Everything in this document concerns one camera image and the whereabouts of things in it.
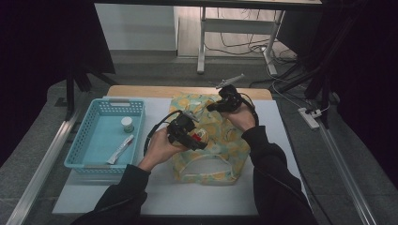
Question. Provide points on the white desk frame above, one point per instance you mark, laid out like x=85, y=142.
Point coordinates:
x=237, y=25

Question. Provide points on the metal floor rail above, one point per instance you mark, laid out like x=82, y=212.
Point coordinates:
x=344, y=175
x=40, y=173

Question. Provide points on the white power strip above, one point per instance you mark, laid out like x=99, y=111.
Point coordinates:
x=309, y=118

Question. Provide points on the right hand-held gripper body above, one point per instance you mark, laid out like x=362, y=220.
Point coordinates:
x=231, y=98

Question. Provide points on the black curtain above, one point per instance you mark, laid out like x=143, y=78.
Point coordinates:
x=37, y=62
x=375, y=78

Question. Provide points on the person's right hand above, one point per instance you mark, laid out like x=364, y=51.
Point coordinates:
x=242, y=118

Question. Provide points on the white partition panel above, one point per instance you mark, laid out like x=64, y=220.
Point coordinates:
x=134, y=26

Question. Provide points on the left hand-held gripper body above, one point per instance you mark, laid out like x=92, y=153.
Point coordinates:
x=181, y=129

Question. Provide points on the person's left hand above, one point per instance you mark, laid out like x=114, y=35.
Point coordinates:
x=158, y=150

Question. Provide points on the white and red tube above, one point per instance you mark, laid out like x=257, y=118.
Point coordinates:
x=120, y=149

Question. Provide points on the small white jar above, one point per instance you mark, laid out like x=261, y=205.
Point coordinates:
x=127, y=123

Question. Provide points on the black tripod stand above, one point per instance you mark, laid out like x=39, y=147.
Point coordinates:
x=325, y=72
x=70, y=93

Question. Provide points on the orange floral fabric bag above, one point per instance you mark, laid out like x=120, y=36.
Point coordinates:
x=222, y=146

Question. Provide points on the blue plastic basket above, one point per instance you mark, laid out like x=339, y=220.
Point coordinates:
x=94, y=151

